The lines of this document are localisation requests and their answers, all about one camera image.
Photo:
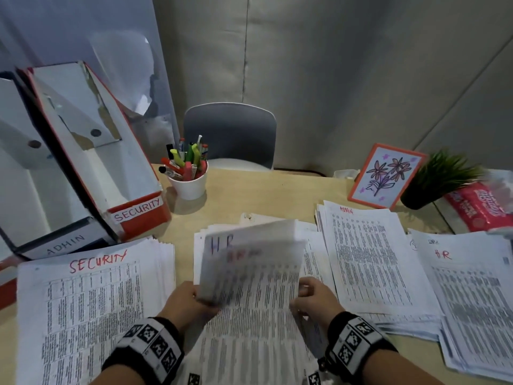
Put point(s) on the person's left hand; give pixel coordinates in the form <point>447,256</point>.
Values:
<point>180,306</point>

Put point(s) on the person's right hand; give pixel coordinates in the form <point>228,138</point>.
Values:
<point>320,304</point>

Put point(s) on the unsorted paper pile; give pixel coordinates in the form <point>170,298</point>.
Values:
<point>320,252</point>

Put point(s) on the admin paper pile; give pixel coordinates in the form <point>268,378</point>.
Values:
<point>372,260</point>

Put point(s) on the paper sheet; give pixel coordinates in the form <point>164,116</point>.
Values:
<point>252,284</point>

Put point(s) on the security paper pile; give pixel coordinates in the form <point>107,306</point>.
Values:
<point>88,308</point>

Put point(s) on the HR paper pile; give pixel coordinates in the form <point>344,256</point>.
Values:
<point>469,300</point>

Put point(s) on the black admin file box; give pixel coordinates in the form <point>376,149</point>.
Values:
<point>32,204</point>

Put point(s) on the person's left forearm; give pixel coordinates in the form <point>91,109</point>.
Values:
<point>112,376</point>

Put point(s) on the black right wristband with markers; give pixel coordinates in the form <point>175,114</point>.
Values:
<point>356,340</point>

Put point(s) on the black wristband with markers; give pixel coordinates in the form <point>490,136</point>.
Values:
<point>148,348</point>
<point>356,340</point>

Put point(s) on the black left wristband with markers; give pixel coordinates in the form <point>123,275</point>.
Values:
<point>148,348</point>

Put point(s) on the white pen cup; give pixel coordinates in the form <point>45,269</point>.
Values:
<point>188,188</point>

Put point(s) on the small white container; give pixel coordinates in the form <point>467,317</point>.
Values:
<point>345,174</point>

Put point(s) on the green plant in black pot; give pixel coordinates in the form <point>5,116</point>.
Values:
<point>414,200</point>

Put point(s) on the orange framed flower drawing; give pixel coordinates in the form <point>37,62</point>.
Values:
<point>386,176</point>

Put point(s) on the bunch of coloured markers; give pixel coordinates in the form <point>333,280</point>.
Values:
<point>184,160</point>

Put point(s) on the grey chair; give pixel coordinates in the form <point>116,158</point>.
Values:
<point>230,134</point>

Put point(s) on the red white paper towel pack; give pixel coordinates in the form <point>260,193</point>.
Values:
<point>477,208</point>

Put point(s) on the clear plastic bag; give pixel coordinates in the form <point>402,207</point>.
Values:
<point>501,178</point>

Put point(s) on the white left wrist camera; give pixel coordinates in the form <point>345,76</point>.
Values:
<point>194,378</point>

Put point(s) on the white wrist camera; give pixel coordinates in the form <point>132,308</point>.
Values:
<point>194,378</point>
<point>316,378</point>

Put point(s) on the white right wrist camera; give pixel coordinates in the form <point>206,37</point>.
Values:
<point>316,378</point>

